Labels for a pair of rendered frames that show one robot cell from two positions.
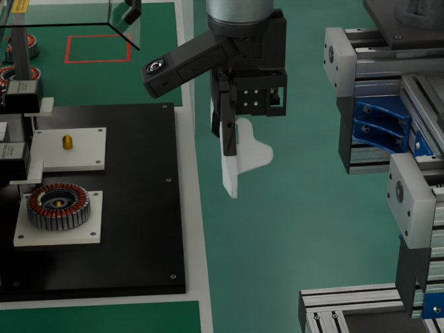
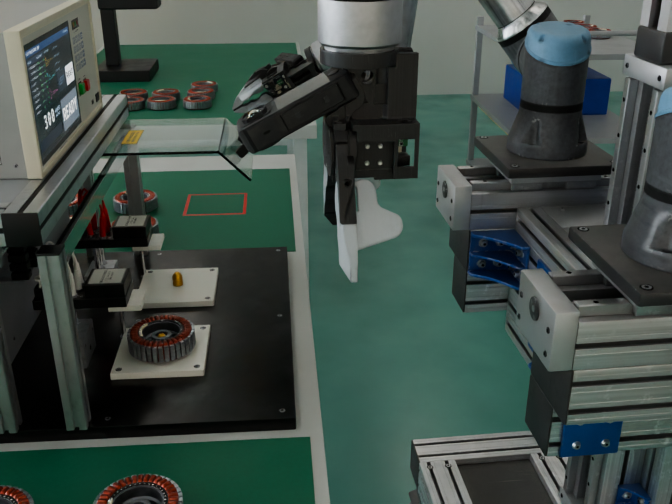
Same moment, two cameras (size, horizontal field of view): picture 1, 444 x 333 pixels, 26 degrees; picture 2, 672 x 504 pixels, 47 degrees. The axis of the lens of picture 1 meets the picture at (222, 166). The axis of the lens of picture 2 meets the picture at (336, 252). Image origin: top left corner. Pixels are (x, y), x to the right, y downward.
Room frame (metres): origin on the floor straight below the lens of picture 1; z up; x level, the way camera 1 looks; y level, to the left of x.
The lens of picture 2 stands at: (0.29, 0.01, 1.47)
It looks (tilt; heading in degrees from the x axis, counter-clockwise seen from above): 24 degrees down; 0
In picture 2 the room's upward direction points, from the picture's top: straight up
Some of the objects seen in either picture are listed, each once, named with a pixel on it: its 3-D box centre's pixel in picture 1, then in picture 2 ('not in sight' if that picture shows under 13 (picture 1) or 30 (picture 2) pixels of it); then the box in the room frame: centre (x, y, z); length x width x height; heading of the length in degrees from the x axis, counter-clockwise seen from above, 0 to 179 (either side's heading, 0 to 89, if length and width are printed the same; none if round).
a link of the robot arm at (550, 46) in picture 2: not in sight; (555, 61); (1.76, -0.41, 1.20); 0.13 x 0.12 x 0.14; 176
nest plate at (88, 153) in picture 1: (68, 149); (178, 287); (1.67, 0.31, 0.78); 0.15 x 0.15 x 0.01; 4
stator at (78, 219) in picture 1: (58, 206); (161, 338); (1.43, 0.29, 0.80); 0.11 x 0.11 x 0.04
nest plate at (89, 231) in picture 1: (59, 217); (163, 350); (1.43, 0.29, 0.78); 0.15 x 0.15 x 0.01; 4
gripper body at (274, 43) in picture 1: (245, 63); (366, 113); (1.00, -0.03, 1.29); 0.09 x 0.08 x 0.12; 97
